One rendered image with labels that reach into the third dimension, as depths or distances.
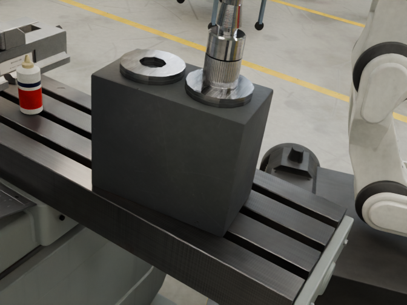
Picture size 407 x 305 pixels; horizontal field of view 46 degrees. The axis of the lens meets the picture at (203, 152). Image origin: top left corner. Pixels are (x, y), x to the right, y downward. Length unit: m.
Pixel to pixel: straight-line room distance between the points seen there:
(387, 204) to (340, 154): 1.58
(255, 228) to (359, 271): 0.57
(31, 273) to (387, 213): 0.82
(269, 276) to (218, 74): 0.27
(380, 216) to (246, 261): 0.65
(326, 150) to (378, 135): 1.64
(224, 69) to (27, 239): 0.49
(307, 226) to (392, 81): 0.44
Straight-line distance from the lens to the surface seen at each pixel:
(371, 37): 1.09
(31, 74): 0.90
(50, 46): 1.11
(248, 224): 0.71
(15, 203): 0.84
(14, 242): 0.89
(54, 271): 1.00
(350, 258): 1.27
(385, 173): 1.24
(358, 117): 1.11
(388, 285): 1.25
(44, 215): 0.86
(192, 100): 0.60
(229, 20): 0.58
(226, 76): 0.60
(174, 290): 1.82
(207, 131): 0.59
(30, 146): 0.85
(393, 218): 1.26
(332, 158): 2.73
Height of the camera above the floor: 1.39
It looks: 33 degrees down
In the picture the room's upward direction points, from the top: 9 degrees clockwise
